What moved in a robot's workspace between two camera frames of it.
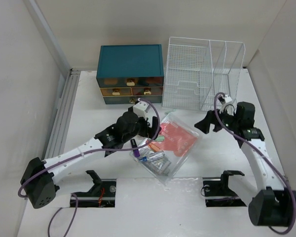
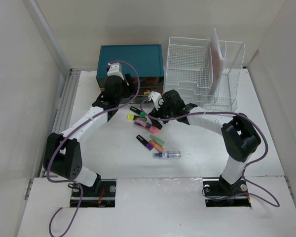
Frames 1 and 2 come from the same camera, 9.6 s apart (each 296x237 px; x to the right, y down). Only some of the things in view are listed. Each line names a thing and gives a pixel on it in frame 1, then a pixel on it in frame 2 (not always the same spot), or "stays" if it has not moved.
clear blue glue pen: x=154 y=156 -> x=168 y=154
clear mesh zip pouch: x=165 y=157 -> x=216 y=62
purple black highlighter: x=134 y=144 -> x=144 y=142
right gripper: x=203 y=125 -> x=158 y=113
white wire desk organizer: x=198 y=72 stays
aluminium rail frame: x=57 y=136 stays
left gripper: x=147 y=132 -> x=129 y=86
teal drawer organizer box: x=126 y=72 stays
